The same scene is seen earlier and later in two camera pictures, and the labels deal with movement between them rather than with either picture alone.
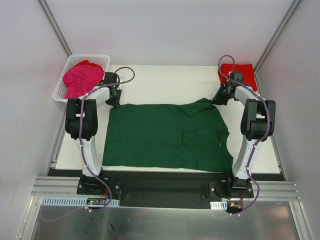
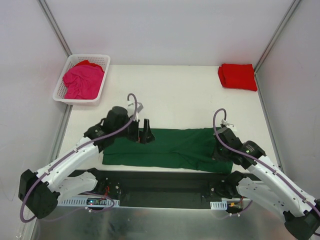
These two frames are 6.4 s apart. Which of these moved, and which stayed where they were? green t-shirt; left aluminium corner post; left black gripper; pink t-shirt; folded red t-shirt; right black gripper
Moved: green t-shirt; left black gripper; right black gripper
Stayed: pink t-shirt; left aluminium corner post; folded red t-shirt
